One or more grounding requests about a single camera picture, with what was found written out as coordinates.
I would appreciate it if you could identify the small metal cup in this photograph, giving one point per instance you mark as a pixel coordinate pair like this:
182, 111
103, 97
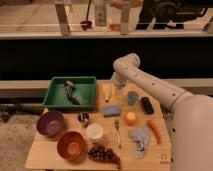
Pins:
83, 118

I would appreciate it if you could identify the pale yellow banana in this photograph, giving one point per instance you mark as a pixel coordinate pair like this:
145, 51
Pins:
107, 93

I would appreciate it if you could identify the blue sponge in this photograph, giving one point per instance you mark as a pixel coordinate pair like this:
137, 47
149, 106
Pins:
110, 111

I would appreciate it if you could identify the orange carrot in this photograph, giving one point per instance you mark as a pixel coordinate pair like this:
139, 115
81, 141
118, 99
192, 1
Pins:
154, 128

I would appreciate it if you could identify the green plastic tray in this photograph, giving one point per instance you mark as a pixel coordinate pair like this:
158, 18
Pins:
84, 91

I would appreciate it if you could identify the blue cup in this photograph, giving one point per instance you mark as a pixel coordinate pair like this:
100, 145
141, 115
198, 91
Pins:
132, 97

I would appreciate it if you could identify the dark grape bunch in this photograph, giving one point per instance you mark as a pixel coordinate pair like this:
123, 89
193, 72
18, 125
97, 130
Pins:
103, 154

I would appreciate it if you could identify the white cup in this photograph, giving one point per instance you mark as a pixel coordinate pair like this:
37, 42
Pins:
95, 132

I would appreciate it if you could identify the blue grey cloth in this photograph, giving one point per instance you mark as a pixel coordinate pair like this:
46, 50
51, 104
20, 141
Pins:
141, 136

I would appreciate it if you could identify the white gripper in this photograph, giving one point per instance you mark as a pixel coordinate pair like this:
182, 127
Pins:
118, 80

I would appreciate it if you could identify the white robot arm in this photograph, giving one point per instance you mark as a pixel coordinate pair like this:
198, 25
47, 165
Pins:
192, 135

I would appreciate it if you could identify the orange bowl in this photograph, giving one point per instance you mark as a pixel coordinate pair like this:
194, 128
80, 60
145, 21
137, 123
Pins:
71, 145

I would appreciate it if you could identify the orange fruit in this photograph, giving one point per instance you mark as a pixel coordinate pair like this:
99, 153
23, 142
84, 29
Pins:
130, 118

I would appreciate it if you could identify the grey black tool in tray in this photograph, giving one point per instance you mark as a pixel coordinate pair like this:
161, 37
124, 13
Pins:
69, 88

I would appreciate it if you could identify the purple bowl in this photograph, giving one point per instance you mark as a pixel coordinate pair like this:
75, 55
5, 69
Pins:
50, 123

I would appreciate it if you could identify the wooden board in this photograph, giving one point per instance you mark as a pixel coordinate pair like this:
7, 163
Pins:
43, 153

